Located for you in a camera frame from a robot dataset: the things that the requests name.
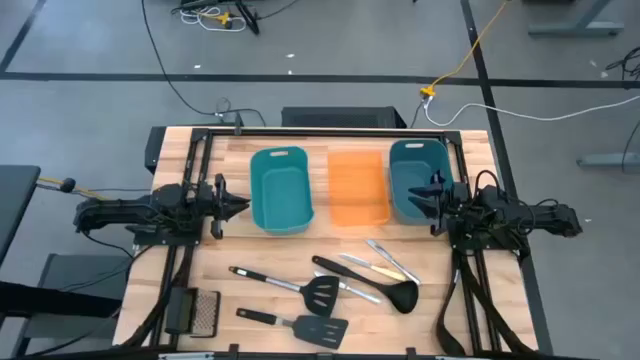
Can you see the grey desk leg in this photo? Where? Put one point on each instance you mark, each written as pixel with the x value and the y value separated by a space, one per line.
pixel 575 29
pixel 607 160

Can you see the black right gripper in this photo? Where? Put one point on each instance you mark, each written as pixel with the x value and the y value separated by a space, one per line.
pixel 452 205

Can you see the orange translucent plastic tray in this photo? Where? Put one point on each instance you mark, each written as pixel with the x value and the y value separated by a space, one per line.
pixel 357 190

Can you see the black computer case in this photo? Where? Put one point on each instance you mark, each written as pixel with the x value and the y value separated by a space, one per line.
pixel 340 117

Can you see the dark teal plastic bin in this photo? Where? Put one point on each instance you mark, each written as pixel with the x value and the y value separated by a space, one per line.
pixel 407 165

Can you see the silver table knife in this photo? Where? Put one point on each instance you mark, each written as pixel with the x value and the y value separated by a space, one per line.
pixel 360 292
pixel 392 260

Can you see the light teal plastic bin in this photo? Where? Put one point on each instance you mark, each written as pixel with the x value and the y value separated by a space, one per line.
pixel 280 200

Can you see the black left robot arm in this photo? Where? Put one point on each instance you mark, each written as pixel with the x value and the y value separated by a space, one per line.
pixel 125 210

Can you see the black ladle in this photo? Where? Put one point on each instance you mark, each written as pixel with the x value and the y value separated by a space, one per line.
pixel 402 297

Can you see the black metal mesh box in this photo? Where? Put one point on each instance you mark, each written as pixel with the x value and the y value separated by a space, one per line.
pixel 205 312

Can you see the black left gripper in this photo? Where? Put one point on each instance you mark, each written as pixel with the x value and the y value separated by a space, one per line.
pixel 218 210

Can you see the black aluminium rig frame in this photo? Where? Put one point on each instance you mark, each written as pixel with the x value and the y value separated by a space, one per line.
pixel 325 133

